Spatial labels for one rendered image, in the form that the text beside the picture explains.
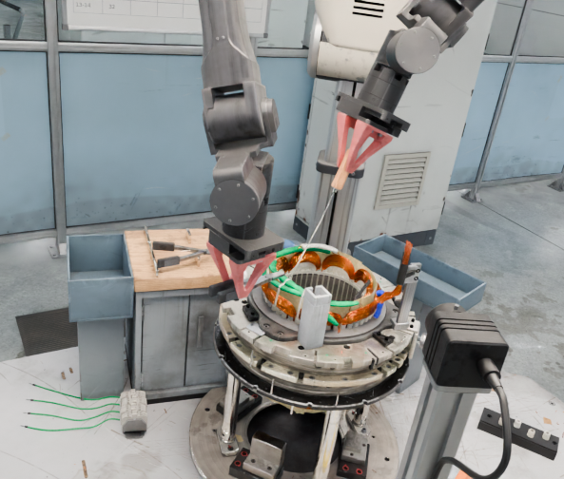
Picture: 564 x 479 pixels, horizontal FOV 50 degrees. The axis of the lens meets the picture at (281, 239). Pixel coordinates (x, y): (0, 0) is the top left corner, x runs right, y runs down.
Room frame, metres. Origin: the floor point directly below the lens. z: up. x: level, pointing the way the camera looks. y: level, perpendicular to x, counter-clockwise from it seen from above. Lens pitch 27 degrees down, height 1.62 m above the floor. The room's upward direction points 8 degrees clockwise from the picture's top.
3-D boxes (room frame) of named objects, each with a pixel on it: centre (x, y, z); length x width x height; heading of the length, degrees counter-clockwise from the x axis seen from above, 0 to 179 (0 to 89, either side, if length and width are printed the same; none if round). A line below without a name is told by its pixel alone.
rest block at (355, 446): (0.81, -0.18, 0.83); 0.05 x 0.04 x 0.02; 171
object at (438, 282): (1.09, -0.28, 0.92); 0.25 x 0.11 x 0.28; 49
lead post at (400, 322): (0.80, -0.20, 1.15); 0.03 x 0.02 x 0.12; 109
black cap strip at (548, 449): (0.95, -0.52, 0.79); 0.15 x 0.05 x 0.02; 65
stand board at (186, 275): (1.01, 0.18, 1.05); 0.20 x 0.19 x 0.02; 112
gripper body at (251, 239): (0.73, 0.05, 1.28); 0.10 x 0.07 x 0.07; 44
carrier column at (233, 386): (0.81, 0.05, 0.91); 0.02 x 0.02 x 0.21
